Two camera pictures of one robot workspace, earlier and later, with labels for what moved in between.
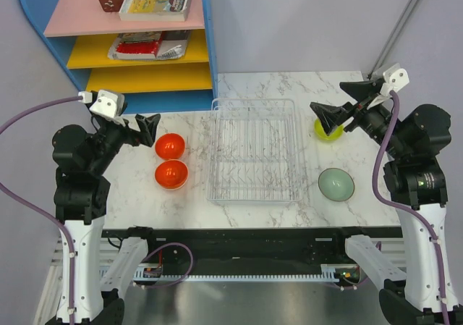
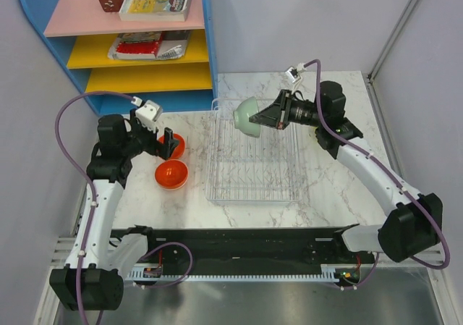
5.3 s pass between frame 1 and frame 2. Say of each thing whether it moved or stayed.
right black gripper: moved
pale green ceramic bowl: moved
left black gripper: moved
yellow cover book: stayed
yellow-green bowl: moved
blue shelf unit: stayed
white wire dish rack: stayed
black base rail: stayed
